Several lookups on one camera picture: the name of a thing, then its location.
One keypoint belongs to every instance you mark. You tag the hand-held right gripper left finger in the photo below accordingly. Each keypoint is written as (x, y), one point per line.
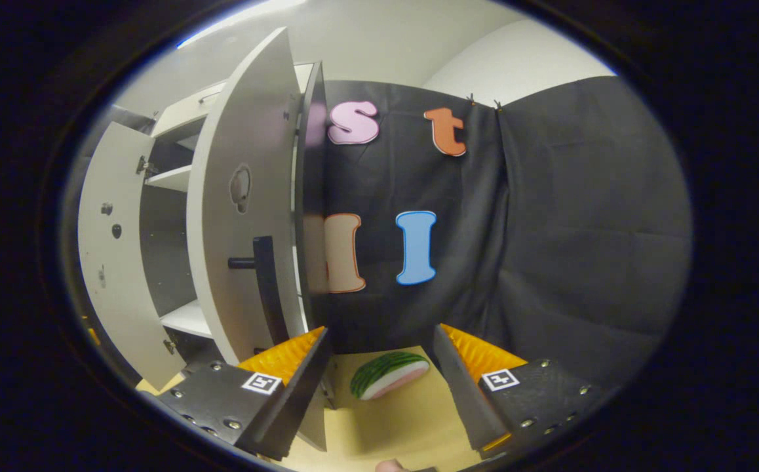
(301, 387)

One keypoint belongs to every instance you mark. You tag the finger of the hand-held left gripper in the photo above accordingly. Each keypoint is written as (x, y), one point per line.
(92, 334)

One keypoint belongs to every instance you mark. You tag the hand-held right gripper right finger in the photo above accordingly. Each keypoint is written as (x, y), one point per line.
(465, 393)

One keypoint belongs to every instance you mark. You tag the white cabinet door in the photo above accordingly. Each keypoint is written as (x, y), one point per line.
(117, 295)
(248, 131)

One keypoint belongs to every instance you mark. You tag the white and grey cabinet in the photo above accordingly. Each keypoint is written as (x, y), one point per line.
(311, 196)

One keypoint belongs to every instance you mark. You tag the white cabinet shelf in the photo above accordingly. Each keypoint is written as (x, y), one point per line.
(186, 319)
(173, 178)

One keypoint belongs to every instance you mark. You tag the white cabinet drawer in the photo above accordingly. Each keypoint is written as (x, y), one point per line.
(183, 111)

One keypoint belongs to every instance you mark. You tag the toy watermelon slice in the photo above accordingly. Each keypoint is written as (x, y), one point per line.
(379, 370)

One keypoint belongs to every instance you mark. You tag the black backdrop cloth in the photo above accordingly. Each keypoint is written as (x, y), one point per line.
(550, 229)

